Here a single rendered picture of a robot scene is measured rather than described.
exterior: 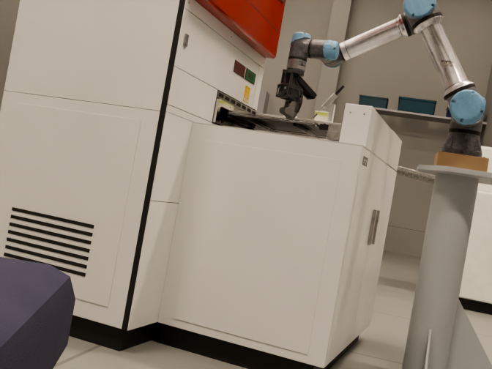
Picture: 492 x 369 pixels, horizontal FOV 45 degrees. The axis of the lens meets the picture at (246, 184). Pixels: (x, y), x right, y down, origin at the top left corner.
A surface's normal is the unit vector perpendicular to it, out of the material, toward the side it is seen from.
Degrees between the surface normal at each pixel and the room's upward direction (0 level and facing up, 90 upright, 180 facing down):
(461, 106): 99
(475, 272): 90
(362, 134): 90
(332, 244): 90
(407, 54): 90
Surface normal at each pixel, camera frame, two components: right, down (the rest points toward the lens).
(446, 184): -0.63, -0.11
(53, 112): -0.35, -0.07
